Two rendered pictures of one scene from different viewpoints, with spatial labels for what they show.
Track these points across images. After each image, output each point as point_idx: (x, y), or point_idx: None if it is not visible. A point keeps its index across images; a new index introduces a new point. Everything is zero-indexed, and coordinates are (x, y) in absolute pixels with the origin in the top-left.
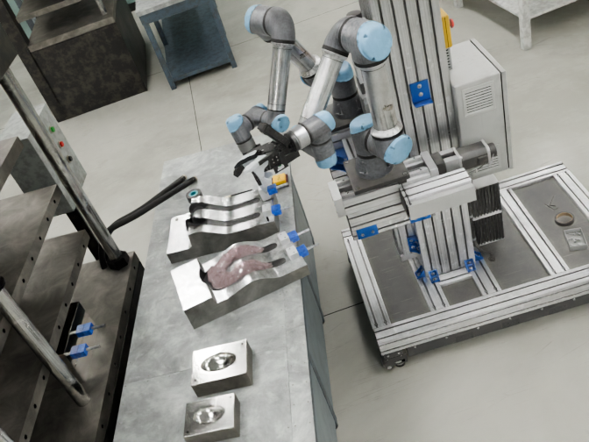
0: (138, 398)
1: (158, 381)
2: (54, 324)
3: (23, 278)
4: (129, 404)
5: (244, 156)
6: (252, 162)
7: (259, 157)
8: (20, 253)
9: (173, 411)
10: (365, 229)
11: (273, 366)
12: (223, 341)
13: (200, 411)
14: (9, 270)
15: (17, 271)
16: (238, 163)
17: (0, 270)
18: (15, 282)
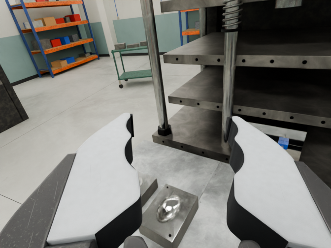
0: (200, 165)
1: (204, 178)
2: (262, 108)
3: (274, 60)
4: (199, 160)
5: (268, 152)
6: (115, 137)
7: (110, 186)
8: (310, 53)
9: (171, 178)
10: None
11: None
12: (209, 235)
13: (142, 183)
14: (286, 52)
15: (281, 54)
16: (228, 125)
17: (291, 50)
18: (264, 54)
